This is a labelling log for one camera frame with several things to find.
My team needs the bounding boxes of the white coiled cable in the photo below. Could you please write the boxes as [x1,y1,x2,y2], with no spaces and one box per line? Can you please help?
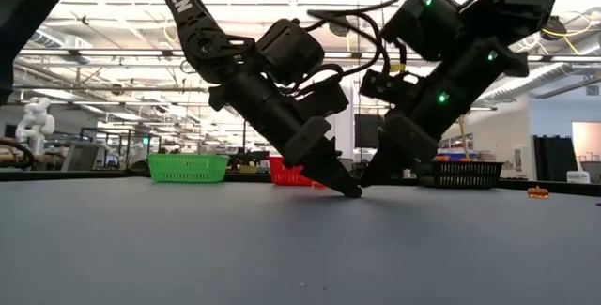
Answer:
[518,32,542,53]

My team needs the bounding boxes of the blue storage bins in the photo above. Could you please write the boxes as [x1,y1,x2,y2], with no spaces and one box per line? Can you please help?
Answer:
[434,148,472,162]

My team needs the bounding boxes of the yellow hanging cable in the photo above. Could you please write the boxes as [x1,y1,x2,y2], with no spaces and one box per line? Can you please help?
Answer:
[458,115,472,161]

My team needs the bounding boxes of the black table frame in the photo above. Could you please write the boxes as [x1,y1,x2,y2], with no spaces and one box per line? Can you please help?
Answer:
[0,168,601,197]

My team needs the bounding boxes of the white building pillar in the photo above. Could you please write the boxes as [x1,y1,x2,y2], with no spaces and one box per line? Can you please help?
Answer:
[331,77,356,159]

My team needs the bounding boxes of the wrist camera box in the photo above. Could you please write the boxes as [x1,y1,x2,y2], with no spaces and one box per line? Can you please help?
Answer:
[360,68,419,105]
[293,77,351,121]

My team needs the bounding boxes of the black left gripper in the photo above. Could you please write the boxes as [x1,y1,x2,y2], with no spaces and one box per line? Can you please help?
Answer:
[208,72,363,199]

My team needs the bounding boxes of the black left camera cable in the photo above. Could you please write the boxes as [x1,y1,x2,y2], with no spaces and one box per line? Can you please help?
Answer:
[285,63,347,98]

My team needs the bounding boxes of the white robot figure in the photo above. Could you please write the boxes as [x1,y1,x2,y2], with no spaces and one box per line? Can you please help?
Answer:
[15,96,56,156]

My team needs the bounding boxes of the black plastic basket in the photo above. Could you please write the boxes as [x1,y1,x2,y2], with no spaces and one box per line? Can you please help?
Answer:
[416,160,504,190]

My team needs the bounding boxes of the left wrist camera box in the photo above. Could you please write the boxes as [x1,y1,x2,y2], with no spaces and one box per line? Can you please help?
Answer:
[293,77,351,121]

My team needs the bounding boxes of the grey box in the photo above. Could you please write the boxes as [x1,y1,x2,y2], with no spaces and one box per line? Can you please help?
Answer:
[63,141,108,171]

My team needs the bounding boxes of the red plastic basket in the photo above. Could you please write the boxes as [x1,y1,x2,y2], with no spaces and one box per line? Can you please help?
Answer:
[268,156,326,188]

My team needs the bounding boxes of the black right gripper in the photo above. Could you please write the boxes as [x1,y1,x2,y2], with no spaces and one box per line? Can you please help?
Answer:
[360,37,530,188]

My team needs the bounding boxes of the green plastic basket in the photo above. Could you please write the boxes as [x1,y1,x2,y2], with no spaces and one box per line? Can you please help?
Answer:
[147,153,230,184]

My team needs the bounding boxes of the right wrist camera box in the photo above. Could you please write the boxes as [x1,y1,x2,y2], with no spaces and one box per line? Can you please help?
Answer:
[360,68,419,105]

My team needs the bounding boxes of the black ceiling cable reel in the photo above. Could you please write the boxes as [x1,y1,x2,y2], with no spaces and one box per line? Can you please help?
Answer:
[539,13,570,42]

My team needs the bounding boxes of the black workbench equipment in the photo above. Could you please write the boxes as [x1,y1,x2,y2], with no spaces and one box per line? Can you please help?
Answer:
[228,147,271,175]

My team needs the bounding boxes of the black right camera cable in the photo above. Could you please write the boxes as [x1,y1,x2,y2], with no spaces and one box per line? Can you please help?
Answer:
[307,0,436,79]

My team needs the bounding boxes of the black monitor screen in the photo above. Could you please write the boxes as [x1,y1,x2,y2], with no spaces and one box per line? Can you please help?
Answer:
[354,113,387,150]

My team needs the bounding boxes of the black camera cable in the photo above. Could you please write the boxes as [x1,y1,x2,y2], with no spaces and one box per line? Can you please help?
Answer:
[285,63,347,98]
[307,0,436,79]

